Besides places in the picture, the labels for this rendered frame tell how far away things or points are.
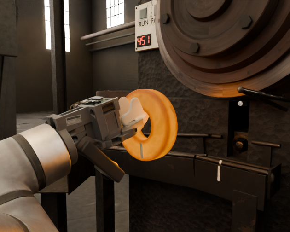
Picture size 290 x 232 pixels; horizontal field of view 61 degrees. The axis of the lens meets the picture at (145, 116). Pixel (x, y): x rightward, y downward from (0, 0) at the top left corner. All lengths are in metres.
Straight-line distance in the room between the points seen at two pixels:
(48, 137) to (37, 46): 10.85
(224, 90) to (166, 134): 0.23
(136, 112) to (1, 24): 2.72
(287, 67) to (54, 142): 0.48
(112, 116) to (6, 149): 0.18
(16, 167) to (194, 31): 0.47
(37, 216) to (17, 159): 0.08
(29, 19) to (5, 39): 8.26
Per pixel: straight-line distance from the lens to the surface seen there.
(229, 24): 0.58
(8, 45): 3.09
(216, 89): 0.66
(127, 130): 0.44
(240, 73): 0.61
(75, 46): 11.97
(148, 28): 1.02
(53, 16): 7.63
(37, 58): 11.15
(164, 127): 0.48
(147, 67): 1.03
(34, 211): 0.33
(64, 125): 0.40
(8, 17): 3.16
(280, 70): 0.60
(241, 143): 0.76
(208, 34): 0.60
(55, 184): 0.84
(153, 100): 0.49
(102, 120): 0.42
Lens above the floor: 0.90
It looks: 6 degrees down
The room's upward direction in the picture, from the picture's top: straight up
